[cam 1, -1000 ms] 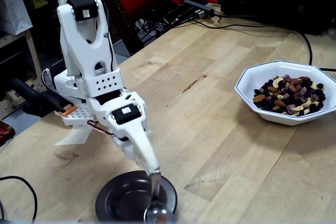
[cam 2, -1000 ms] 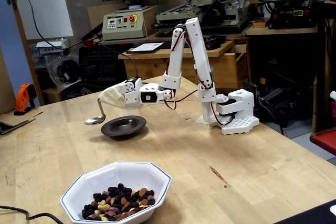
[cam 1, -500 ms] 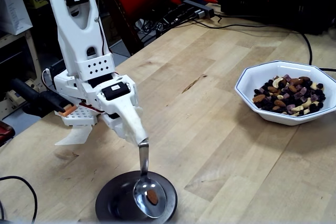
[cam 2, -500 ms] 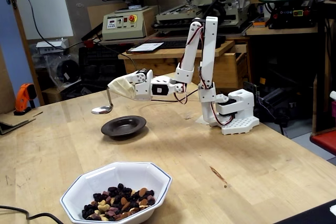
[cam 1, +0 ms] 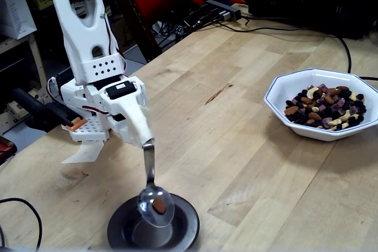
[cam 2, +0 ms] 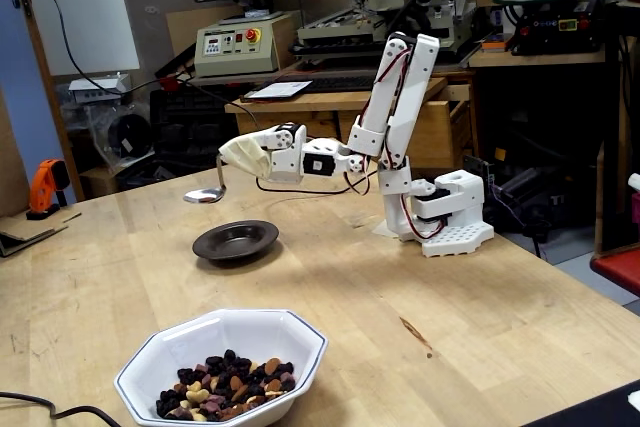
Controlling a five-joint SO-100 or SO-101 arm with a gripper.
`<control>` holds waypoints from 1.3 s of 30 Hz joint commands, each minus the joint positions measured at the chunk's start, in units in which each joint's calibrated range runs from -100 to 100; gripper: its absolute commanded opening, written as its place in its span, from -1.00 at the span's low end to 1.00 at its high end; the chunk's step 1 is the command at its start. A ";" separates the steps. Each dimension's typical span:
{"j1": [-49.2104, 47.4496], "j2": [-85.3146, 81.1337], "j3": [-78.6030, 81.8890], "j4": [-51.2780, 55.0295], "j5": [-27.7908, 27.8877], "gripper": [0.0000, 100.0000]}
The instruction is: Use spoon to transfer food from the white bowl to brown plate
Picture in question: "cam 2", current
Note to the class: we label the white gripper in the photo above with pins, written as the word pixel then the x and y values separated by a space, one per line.
pixel 287 154

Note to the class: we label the bent metal spoon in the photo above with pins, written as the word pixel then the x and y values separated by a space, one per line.
pixel 202 196

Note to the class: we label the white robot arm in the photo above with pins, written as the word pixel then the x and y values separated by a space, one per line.
pixel 410 97

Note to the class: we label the dark brown metal plate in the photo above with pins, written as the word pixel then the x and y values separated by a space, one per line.
pixel 235 242

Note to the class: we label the white octagonal bowl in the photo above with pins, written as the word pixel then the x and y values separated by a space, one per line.
pixel 225 332

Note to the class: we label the beige masking tape wrap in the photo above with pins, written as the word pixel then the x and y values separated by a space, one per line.
pixel 245 154

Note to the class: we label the wooden desk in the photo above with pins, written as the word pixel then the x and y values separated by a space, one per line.
pixel 320 119

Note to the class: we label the white printed sheet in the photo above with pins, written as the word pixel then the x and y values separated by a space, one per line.
pixel 280 90

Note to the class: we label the black keyboard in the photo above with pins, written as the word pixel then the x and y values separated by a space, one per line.
pixel 335 84

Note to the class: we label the black storage case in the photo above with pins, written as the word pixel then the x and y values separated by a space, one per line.
pixel 190 122

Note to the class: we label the beige control box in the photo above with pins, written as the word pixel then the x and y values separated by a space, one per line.
pixel 235 59

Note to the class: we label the red connector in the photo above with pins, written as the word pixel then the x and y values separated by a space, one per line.
pixel 169 83

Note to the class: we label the beige masking tape strip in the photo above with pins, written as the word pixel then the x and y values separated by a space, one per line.
pixel 384 229

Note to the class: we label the black spool in bag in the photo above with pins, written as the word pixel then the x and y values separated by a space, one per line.
pixel 130 134

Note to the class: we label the robot controller circuit board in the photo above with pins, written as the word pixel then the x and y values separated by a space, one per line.
pixel 477 169

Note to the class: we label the white board panel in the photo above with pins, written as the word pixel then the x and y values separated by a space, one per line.
pixel 90 7

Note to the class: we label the orange book stack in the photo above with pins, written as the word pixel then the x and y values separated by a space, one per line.
pixel 497 46

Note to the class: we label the orange black hand tool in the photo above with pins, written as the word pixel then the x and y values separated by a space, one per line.
pixel 45 182

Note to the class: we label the nut and dried fruit mix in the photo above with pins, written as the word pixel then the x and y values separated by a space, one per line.
pixel 225 387

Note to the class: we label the flat cardboard pieces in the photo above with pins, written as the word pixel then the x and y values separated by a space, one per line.
pixel 25 229

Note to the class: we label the wooden side table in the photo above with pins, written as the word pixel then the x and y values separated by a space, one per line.
pixel 540 59

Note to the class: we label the black scroll saw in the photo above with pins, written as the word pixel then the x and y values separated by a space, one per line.
pixel 550 27

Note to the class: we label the red chair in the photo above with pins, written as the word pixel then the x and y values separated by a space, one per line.
pixel 622 267

